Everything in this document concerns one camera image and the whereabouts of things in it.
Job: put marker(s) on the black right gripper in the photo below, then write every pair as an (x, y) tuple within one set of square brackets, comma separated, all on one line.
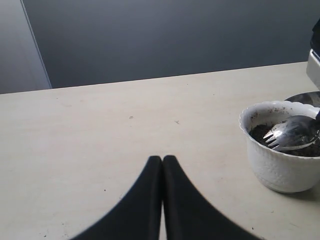
[(313, 63)]

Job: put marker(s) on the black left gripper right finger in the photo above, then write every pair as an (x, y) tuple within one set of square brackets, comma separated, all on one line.
[(188, 215)]

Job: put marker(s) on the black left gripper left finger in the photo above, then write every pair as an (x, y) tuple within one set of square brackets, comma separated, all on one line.
[(137, 216)]

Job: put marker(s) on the stainless steel spork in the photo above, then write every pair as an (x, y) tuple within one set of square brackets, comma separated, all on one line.
[(293, 133)]

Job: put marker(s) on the dark soil in pot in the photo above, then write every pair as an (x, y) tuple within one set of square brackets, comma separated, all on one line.
[(311, 151)]

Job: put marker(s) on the white scalloped flower pot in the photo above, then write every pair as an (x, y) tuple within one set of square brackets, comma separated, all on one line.
[(276, 170)]

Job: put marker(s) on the round stainless steel plate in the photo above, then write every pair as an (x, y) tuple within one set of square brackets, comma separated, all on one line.
[(310, 98)]

